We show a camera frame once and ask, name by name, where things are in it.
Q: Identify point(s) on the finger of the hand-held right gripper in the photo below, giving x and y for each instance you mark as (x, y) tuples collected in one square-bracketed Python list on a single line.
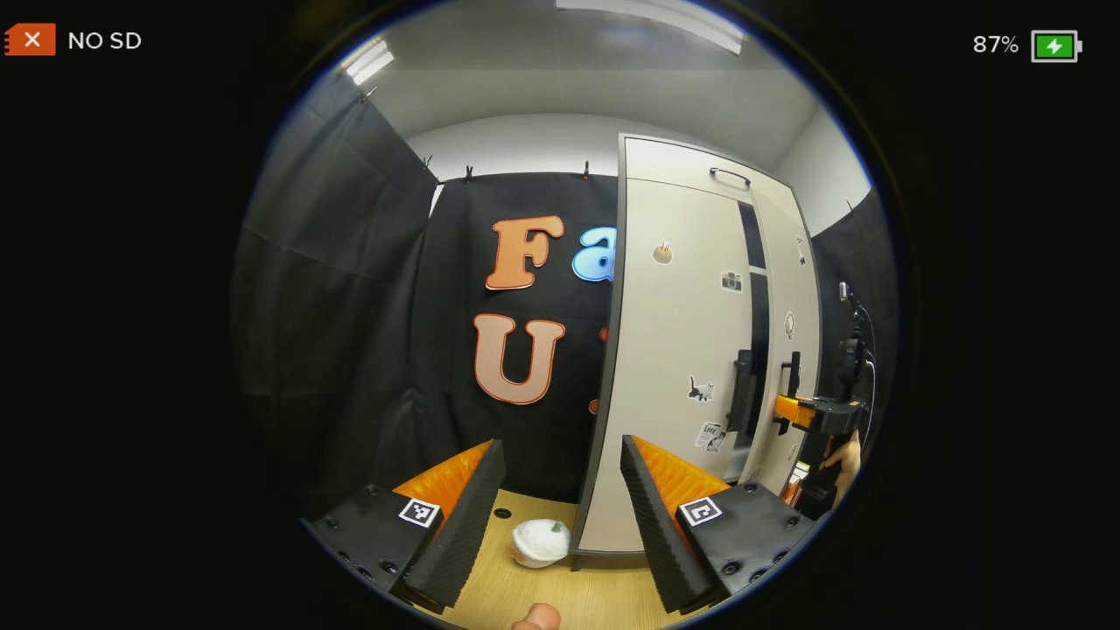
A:
[(792, 411)]

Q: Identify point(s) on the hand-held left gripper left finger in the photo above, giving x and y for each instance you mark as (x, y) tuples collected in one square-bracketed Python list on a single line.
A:
[(464, 534)]

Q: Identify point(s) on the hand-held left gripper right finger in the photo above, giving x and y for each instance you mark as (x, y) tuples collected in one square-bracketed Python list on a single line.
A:
[(665, 542)]

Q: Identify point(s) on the white double-door shoe cabinet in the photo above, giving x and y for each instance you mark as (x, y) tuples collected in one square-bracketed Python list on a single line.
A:
[(760, 315)]

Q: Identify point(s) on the white shoe cabinet door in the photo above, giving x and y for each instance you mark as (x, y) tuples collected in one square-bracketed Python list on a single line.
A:
[(807, 289)]

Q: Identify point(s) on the white round bowl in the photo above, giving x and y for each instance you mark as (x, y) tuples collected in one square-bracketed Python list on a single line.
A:
[(541, 544)]

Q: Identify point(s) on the black backdrop cloth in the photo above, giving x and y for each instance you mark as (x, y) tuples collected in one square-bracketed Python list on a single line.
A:
[(332, 289), (862, 254), (455, 350)]

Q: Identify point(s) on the long ceiling light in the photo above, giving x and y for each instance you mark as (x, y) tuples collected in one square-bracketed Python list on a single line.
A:
[(369, 63), (665, 22)]

